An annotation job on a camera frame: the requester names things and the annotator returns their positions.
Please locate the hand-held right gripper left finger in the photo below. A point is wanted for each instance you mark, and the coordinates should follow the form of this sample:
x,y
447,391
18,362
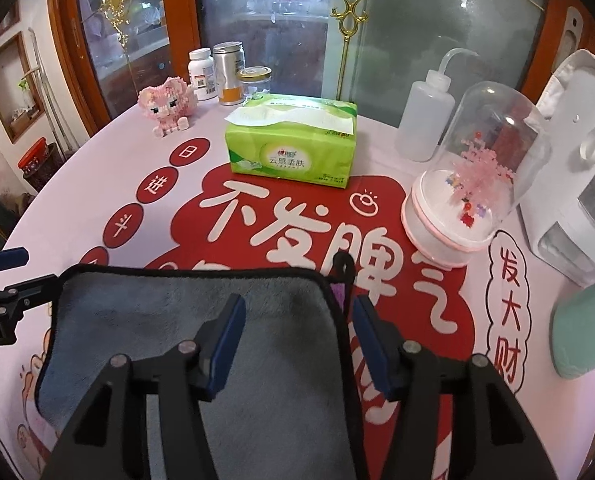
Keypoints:
x,y
226,347

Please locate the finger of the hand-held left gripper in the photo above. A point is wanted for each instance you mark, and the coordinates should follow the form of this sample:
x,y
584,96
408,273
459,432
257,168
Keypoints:
x,y
7,258
32,292

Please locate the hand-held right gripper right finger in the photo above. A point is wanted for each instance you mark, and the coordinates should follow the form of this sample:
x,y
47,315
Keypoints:
x,y
372,352

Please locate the grey towel with black edge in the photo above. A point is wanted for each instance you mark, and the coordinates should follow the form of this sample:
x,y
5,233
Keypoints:
x,y
167,310

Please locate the dark woven basket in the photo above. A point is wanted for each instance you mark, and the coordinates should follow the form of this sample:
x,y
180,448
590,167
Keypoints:
x,y
45,167

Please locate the red lidded container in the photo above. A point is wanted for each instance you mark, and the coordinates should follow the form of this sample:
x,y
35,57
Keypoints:
x,y
31,156

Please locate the glass dome with pink tree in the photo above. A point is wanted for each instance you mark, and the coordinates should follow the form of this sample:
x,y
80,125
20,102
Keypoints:
x,y
470,185

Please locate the green tissue pack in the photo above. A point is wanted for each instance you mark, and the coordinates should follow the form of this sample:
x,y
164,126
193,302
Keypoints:
x,y
290,152

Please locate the mint green soft object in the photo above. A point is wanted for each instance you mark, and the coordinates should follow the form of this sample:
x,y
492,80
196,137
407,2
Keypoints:
x,y
585,330

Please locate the pink block pig figure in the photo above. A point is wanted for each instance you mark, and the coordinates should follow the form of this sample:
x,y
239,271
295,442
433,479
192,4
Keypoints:
x,y
170,105

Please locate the translucent plastic wash bottle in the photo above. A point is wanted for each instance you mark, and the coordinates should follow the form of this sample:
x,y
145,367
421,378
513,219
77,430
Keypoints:
x,y
427,115

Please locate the glass jar with gold lid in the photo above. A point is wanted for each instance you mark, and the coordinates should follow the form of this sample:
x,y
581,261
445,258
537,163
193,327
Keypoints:
x,y
255,85

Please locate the white pill bottle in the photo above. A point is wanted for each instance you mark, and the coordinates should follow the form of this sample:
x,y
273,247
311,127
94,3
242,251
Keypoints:
x,y
202,77

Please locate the white appliance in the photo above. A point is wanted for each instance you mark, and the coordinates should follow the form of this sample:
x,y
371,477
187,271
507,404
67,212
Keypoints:
x,y
572,170

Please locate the silver metal can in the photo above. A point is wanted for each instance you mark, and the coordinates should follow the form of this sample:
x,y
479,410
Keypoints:
x,y
229,75

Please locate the wooden cabinet with glass doors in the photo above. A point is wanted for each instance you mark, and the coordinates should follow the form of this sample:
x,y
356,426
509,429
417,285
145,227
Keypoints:
x,y
287,25

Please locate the wooden wall frame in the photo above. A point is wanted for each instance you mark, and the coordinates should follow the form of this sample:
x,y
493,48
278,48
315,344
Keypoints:
x,y
10,87

